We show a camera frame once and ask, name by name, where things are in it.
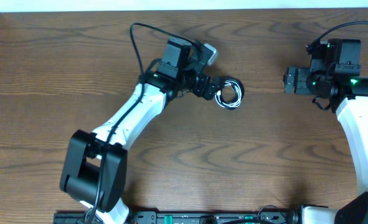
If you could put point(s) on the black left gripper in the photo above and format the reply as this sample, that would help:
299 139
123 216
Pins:
209 88

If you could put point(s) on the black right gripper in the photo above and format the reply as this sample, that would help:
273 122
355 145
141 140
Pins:
299 87

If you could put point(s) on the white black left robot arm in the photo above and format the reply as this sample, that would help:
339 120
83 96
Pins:
95 165

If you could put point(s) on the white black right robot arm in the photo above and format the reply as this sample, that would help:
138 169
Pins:
333 79

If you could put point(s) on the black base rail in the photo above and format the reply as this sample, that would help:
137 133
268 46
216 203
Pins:
152 217

